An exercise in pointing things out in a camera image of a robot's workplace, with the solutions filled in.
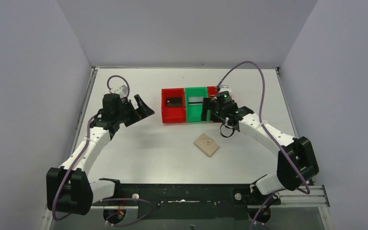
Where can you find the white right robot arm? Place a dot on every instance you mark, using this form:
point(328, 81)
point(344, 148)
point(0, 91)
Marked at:
point(295, 158)

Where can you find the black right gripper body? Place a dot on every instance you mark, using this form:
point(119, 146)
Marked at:
point(222, 114)

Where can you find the silver credit card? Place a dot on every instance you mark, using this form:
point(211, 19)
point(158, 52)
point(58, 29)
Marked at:
point(195, 100)

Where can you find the aluminium rail frame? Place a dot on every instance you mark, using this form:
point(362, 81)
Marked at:
point(317, 198)

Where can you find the green middle bin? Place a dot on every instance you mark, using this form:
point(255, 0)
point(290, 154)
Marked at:
point(193, 111)

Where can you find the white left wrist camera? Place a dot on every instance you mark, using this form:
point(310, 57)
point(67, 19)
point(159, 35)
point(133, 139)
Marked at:
point(122, 91)

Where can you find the right red bin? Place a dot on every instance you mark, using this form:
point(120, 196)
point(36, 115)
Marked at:
point(212, 91)

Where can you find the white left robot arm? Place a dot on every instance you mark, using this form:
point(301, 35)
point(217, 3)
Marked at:
point(68, 188)

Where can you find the red bin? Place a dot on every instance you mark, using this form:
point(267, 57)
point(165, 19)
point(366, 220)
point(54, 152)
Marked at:
point(172, 115)
point(212, 91)

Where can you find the black credit card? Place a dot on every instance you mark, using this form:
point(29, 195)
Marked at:
point(174, 102)

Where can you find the left red bin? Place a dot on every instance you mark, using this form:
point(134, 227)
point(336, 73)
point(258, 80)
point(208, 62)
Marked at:
point(172, 115)

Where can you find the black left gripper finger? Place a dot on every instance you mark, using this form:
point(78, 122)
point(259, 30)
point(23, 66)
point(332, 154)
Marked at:
point(143, 110)
point(131, 117)

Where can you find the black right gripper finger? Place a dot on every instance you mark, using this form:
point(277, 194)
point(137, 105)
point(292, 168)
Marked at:
point(205, 109)
point(214, 117)

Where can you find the beige card holder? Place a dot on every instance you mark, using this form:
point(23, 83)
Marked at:
point(206, 144)

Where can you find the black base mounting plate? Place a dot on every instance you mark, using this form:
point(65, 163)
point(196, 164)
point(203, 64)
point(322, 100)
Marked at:
point(188, 201)

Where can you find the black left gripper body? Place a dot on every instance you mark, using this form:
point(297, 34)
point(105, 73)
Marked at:
point(132, 112)

